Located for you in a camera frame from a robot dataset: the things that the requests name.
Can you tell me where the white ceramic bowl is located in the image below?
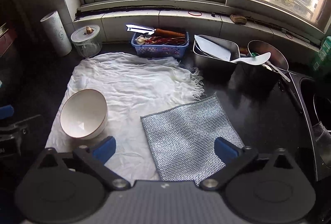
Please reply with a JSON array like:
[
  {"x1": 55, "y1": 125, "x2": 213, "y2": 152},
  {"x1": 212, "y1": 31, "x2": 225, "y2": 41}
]
[{"x1": 59, "y1": 89, "x2": 108, "y2": 139}]

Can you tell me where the silver mesh scouring cloth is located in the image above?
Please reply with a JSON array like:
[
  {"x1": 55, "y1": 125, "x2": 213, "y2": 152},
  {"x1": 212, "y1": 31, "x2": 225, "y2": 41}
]
[{"x1": 141, "y1": 95, "x2": 244, "y2": 184}]

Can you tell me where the white cotton cloth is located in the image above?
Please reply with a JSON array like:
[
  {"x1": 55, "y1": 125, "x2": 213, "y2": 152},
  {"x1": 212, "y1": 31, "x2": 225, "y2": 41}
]
[{"x1": 46, "y1": 52, "x2": 204, "y2": 183}]

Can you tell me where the steel spoon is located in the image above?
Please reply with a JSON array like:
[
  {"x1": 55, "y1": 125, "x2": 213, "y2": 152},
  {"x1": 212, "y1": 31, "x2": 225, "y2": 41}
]
[{"x1": 265, "y1": 61, "x2": 291, "y2": 82}]

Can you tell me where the steel sink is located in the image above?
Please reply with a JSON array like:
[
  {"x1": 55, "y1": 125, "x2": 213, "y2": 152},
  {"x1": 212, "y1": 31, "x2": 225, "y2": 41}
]
[{"x1": 280, "y1": 72, "x2": 330, "y2": 181}]

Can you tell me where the white rice paddle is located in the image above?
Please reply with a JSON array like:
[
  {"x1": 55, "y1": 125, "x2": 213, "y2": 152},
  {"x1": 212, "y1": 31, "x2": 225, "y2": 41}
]
[{"x1": 231, "y1": 52, "x2": 271, "y2": 66}]

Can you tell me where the round steel pot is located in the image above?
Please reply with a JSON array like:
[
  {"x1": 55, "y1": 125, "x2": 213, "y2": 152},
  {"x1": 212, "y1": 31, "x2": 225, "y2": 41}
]
[{"x1": 247, "y1": 40, "x2": 290, "y2": 77}]

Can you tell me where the red rice cooker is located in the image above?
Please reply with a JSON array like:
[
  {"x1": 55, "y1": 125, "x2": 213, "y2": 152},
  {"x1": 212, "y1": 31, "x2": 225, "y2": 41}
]
[{"x1": 0, "y1": 23, "x2": 17, "y2": 57}]

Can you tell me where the square steel tray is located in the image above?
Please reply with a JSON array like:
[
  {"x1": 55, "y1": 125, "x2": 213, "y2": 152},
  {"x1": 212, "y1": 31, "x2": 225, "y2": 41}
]
[{"x1": 193, "y1": 35, "x2": 240, "y2": 72}]

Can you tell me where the white cutting board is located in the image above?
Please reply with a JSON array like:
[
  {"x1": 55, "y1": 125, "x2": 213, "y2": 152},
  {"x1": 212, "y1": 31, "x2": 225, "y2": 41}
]
[{"x1": 195, "y1": 35, "x2": 231, "y2": 62}]

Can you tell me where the white paper towel roll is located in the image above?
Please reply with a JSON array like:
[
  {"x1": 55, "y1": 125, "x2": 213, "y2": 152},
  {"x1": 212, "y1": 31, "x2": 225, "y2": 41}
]
[{"x1": 40, "y1": 11, "x2": 72, "y2": 56}]

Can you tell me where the glass jar with lid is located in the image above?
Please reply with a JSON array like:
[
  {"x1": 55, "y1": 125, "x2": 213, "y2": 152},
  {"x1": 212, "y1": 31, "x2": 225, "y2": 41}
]
[{"x1": 71, "y1": 25, "x2": 102, "y2": 58}]

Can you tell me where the blue plastic basket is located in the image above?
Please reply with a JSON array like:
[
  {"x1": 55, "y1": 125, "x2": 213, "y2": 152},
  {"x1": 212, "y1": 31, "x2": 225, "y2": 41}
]
[{"x1": 131, "y1": 32, "x2": 190, "y2": 59}]

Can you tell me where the green dish soap bottle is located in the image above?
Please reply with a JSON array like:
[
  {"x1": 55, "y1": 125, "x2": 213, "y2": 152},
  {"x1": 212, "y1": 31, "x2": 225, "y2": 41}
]
[{"x1": 313, "y1": 36, "x2": 331, "y2": 75}]

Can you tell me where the brown scrub sponge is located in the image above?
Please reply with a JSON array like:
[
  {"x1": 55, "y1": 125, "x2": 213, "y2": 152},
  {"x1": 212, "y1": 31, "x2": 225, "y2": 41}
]
[{"x1": 229, "y1": 14, "x2": 247, "y2": 25}]

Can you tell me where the red rubber band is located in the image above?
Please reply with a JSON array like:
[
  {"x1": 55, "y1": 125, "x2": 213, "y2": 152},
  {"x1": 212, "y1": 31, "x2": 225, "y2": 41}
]
[{"x1": 188, "y1": 11, "x2": 203, "y2": 17}]

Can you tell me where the brown handled peeler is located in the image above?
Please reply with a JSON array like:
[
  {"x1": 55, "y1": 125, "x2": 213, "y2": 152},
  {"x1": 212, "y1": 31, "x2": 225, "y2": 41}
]
[{"x1": 126, "y1": 24, "x2": 186, "y2": 38}]

